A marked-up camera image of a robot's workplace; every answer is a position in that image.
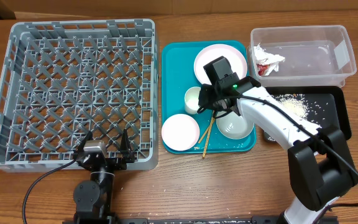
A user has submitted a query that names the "grey bowl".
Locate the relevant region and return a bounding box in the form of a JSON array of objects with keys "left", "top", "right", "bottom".
[{"left": 216, "top": 112, "right": 254, "bottom": 140}]

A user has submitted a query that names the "wooden chopstick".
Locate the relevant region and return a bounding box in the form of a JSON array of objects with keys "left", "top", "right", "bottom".
[
  {"left": 198, "top": 118, "right": 215, "bottom": 144},
  {"left": 202, "top": 117, "right": 215, "bottom": 159}
]

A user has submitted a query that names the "white cup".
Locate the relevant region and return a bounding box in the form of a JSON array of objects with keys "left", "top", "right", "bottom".
[{"left": 184, "top": 86, "right": 201, "bottom": 114}]

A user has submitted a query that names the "teal plastic tray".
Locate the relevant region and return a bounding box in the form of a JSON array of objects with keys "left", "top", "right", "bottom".
[{"left": 161, "top": 40, "right": 257, "bottom": 154}]

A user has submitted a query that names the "large white plate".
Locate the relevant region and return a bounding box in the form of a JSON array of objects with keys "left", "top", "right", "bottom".
[{"left": 193, "top": 44, "right": 248, "bottom": 85}]

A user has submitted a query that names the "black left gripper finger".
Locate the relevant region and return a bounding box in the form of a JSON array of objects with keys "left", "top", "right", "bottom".
[
  {"left": 119, "top": 129, "right": 135, "bottom": 163},
  {"left": 76, "top": 131, "right": 93, "bottom": 152}
]

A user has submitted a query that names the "red white wrapper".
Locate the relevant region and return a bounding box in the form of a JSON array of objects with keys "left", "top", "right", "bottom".
[{"left": 253, "top": 44, "right": 285, "bottom": 77}]

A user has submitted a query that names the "black tray bin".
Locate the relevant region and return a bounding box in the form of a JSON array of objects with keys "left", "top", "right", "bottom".
[{"left": 267, "top": 86, "right": 352, "bottom": 139}]

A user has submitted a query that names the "grey dish rack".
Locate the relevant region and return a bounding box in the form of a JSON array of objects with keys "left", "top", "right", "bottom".
[{"left": 0, "top": 19, "right": 158, "bottom": 172}]

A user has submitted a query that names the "spilled rice pile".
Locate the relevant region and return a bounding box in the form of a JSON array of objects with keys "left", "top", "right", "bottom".
[{"left": 274, "top": 94, "right": 309, "bottom": 118}]

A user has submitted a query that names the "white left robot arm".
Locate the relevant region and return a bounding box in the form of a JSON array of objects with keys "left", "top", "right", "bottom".
[{"left": 73, "top": 130, "right": 135, "bottom": 224}]

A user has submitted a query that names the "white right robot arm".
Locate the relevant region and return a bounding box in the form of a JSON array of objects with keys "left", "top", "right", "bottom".
[{"left": 198, "top": 56, "right": 358, "bottom": 223}]

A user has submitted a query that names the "clear plastic bin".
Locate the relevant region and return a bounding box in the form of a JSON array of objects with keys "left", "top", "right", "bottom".
[{"left": 248, "top": 25, "right": 357, "bottom": 87}]

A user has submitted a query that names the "small white bowl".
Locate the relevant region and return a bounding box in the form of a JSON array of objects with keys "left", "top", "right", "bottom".
[{"left": 162, "top": 114, "right": 200, "bottom": 151}]

